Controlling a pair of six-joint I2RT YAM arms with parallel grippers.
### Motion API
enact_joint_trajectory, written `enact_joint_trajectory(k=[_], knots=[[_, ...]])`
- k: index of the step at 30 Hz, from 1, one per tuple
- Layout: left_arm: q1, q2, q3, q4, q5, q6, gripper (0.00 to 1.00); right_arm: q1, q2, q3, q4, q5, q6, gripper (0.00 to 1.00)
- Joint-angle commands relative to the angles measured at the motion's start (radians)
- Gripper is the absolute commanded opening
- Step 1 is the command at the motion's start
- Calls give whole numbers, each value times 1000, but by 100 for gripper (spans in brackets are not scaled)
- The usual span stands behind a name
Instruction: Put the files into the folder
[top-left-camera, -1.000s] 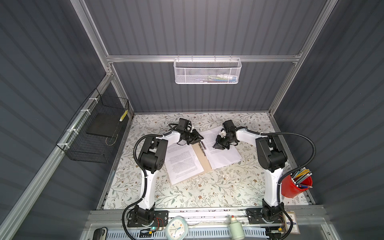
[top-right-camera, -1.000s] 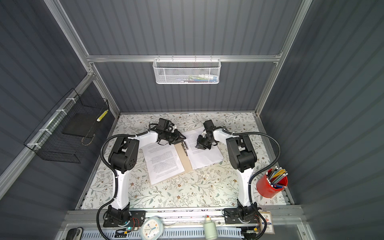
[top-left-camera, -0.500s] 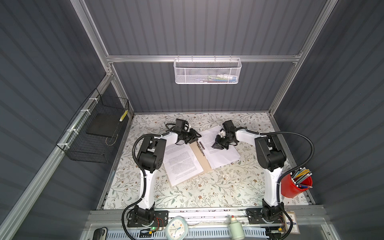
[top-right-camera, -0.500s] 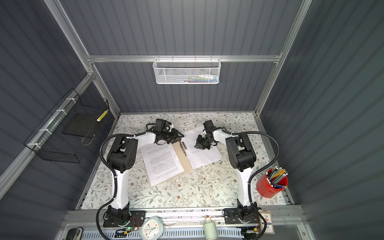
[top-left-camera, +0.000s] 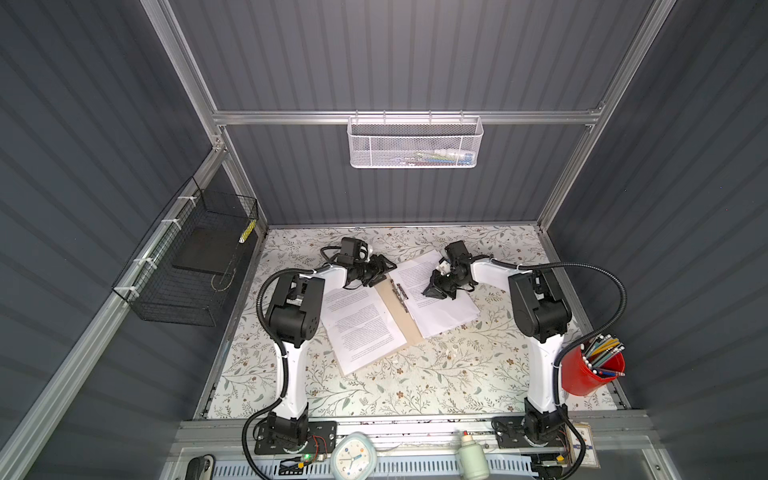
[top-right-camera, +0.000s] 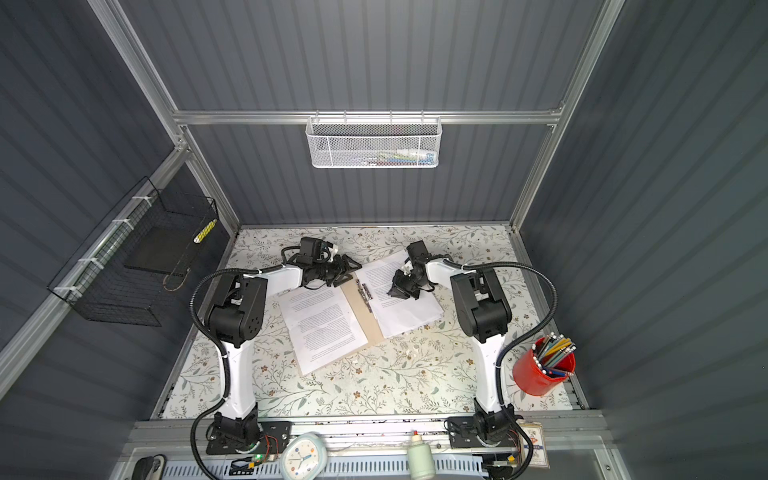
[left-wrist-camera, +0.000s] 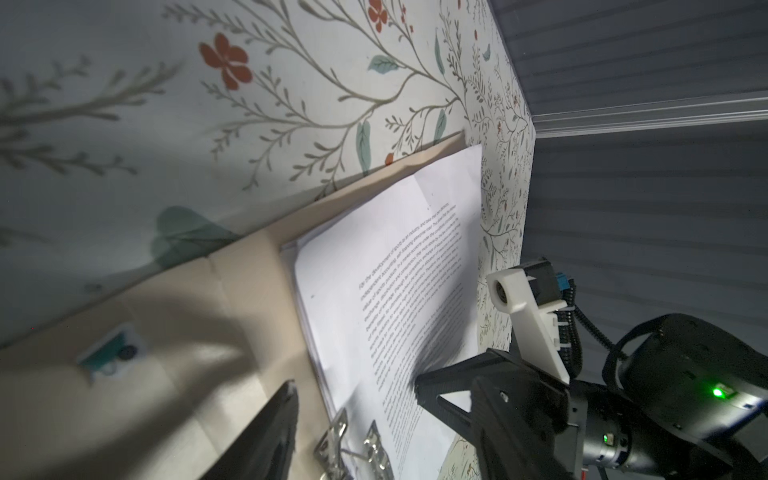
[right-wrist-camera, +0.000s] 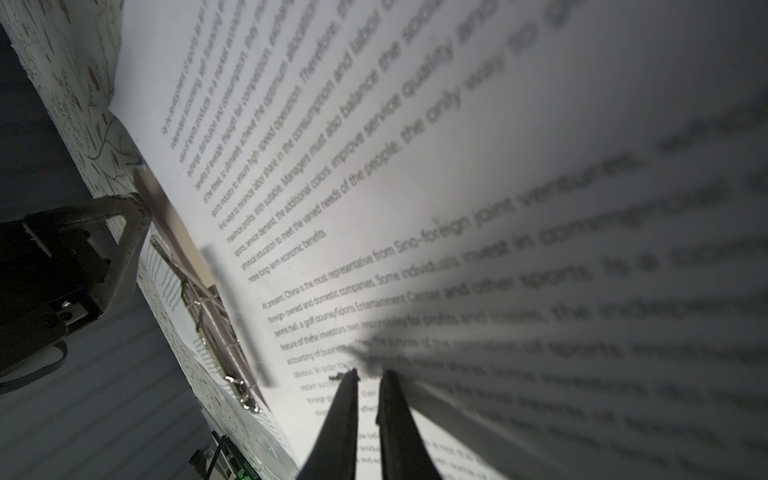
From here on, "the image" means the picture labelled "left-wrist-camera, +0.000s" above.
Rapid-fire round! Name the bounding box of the metal folder clip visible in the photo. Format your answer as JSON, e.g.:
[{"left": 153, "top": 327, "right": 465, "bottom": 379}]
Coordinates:
[{"left": 313, "top": 408, "right": 395, "bottom": 480}]

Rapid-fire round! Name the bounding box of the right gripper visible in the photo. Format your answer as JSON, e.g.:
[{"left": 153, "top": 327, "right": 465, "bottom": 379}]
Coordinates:
[{"left": 414, "top": 260, "right": 654, "bottom": 479}]

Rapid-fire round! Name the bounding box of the beige paper folder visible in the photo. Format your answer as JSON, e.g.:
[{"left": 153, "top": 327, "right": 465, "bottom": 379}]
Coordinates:
[{"left": 1, "top": 133, "right": 466, "bottom": 479}]

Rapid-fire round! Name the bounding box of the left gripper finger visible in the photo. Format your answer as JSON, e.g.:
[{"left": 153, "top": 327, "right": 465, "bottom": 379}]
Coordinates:
[{"left": 201, "top": 380, "right": 299, "bottom": 480}]

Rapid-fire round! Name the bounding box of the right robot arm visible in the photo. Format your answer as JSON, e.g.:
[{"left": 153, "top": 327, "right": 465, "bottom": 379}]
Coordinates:
[{"left": 415, "top": 258, "right": 767, "bottom": 479}]

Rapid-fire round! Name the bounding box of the floral table mat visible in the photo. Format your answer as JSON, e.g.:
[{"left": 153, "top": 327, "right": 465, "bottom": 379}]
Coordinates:
[{"left": 0, "top": 0, "right": 538, "bottom": 480}]

